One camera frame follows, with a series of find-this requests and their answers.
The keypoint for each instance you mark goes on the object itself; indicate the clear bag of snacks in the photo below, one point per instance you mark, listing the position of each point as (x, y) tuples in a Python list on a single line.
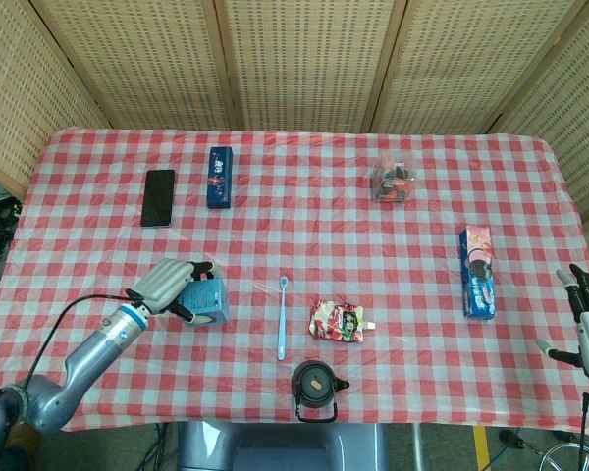
[(392, 181)]

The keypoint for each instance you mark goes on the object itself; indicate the light blue toothbrush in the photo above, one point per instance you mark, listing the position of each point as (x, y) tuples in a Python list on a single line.
[(282, 319)]

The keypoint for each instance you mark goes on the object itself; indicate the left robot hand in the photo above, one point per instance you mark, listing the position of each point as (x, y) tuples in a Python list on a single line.
[(163, 287)]

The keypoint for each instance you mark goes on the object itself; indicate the black smartphone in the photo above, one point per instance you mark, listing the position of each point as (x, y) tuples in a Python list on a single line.
[(158, 197)]

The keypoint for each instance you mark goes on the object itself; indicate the long dark blue box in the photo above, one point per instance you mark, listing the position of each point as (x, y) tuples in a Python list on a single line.
[(220, 177)]

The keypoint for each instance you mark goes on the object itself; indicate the woven folding screen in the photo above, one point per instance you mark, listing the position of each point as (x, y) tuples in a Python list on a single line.
[(294, 64)]

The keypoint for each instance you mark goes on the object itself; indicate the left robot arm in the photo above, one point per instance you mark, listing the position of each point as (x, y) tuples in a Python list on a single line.
[(78, 363)]

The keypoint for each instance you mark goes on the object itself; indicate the blue cookie package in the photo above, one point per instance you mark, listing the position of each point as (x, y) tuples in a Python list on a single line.
[(478, 271)]

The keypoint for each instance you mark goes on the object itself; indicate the red white checkered tablecloth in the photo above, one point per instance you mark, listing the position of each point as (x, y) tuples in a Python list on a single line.
[(324, 245)]

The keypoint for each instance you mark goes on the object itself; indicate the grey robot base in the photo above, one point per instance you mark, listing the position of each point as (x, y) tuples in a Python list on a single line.
[(280, 445)]

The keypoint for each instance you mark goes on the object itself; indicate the small light blue box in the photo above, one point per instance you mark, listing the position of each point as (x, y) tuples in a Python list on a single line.
[(207, 303)]

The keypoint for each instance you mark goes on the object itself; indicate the red strawberry drink pouch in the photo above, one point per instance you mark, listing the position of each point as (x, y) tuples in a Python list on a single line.
[(339, 320)]

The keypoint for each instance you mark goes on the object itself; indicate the black teapot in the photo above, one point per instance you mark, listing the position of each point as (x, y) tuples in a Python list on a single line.
[(316, 390)]

